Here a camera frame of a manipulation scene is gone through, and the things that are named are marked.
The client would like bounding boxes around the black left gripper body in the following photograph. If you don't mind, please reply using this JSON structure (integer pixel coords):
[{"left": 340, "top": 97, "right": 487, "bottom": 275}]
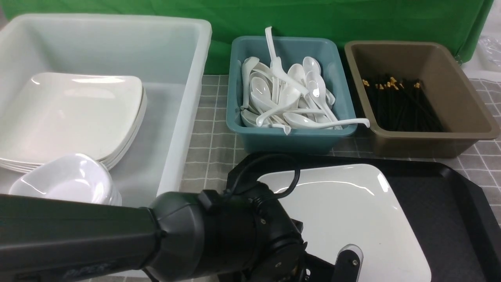
[{"left": 297, "top": 244, "right": 364, "bottom": 282}]

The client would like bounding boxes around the white square rice plate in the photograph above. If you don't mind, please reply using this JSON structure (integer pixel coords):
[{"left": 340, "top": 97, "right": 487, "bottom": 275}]
[{"left": 280, "top": 164, "right": 431, "bottom": 282}]

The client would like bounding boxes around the white ceramic soup spoon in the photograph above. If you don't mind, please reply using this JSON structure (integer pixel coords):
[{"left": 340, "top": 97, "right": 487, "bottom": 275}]
[{"left": 270, "top": 57, "right": 309, "bottom": 95}]

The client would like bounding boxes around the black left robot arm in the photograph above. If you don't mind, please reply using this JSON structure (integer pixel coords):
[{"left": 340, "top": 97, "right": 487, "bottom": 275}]
[{"left": 1, "top": 190, "right": 363, "bottom": 282}]

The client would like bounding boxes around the black plastic serving tray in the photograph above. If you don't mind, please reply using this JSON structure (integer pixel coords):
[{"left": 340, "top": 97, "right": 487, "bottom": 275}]
[{"left": 226, "top": 153, "right": 501, "bottom": 282}]

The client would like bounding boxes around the white spoon over bin edge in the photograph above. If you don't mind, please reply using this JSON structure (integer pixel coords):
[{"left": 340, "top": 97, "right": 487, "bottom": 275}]
[{"left": 283, "top": 112, "right": 371, "bottom": 130}]

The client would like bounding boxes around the pile of black chopsticks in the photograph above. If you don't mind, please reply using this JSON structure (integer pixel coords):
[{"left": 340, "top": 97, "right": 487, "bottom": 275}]
[{"left": 362, "top": 74, "right": 446, "bottom": 132}]

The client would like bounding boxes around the pile of white spoons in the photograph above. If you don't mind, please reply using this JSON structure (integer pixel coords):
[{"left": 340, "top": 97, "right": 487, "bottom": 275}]
[{"left": 240, "top": 56, "right": 331, "bottom": 135}]

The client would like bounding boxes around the grey checked tablecloth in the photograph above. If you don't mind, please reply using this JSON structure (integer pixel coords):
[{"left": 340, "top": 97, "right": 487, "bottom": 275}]
[{"left": 78, "top": 75, "right": 501, "bottom": 282}]

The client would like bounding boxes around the brown plastic chopstick bin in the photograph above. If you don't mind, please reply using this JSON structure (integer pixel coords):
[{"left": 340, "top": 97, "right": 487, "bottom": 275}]
[{"left": 344, "top": 41, "right": 500, "bottom": 158}]

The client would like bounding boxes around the teal plastic spoon bin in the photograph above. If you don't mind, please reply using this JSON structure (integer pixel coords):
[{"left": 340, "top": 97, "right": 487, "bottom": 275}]
[{"left": 227, "top": 36, "right": 357, "bottom": 155}]

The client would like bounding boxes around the long upright white spoon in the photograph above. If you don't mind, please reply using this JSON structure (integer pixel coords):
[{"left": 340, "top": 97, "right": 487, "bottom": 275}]
[{"left": 265, "top": 26, "right": 277, "bottom": 62}]

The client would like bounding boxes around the green backdrop cloth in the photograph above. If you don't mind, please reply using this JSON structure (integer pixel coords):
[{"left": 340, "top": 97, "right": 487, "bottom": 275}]
[{"left": 1, "top": 0, "right": 493, "bottom": 74}]

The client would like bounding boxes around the large translucent white tub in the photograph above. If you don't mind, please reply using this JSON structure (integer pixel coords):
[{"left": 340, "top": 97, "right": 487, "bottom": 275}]
[{"left": 1, "top": 14, "right": 212, "bottom": 207}]

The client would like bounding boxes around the stack of white bowls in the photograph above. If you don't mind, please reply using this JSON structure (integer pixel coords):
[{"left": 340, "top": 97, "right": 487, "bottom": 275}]
[{"left": 8, "top": 154, "right": 122, "bottom": 206}]

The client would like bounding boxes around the stack of white square plates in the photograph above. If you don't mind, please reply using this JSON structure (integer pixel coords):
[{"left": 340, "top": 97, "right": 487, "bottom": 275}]
[{"left": 1, "top": 72, "right": 147, "bottom": 174}]

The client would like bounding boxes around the black left camera cable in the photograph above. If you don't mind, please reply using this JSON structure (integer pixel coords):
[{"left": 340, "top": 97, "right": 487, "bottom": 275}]
[{"left": 225, "top": 154, "right": 301, "bottom": 200}]

